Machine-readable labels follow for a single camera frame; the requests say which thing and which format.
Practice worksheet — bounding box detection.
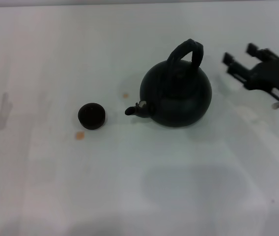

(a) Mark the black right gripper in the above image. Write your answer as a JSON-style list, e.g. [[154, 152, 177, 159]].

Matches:
[[223, 43, 279, 111]]

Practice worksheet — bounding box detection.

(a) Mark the black round teapot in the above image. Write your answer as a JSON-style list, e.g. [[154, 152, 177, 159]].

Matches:
[[124, 38, 213, 128]]

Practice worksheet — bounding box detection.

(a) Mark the dark brown teacup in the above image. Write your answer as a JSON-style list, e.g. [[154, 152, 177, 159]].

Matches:
[[77, 102, 107, 131]]

